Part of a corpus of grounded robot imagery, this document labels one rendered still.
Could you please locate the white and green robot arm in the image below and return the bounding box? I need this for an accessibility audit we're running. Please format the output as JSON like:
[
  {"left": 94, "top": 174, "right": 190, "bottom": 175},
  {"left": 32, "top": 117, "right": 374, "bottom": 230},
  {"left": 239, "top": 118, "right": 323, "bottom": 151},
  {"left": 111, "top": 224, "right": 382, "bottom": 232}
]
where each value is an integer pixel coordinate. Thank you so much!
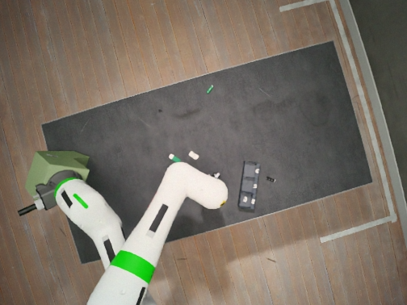
[{"left": 18, "top": 162, "right": 228, "bottom": 305}]

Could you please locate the green and white eraser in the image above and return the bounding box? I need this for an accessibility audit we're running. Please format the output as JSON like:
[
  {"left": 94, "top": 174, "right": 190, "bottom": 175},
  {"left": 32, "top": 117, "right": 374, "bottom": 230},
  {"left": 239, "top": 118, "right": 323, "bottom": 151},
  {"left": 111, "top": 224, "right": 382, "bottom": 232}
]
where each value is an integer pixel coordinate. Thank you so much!
[{"left": 169, "top": 154, "right": 181, "bottom": 162}]

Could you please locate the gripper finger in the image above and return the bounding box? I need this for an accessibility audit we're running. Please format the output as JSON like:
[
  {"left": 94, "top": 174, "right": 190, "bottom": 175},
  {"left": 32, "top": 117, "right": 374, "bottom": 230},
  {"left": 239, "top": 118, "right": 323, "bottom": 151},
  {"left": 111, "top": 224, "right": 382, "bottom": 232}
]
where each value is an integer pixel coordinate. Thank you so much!
[{"left": 209, "top": 172, "right": 220, "bottom": 178}]

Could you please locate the grey three-compartment bin rack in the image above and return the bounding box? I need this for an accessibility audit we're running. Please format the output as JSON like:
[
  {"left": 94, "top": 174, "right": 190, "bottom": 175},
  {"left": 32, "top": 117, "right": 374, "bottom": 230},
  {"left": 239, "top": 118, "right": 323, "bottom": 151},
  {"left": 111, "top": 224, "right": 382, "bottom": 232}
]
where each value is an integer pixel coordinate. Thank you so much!
[{"left": 237, "top": 161, "right": 260, "bottom": 209}]

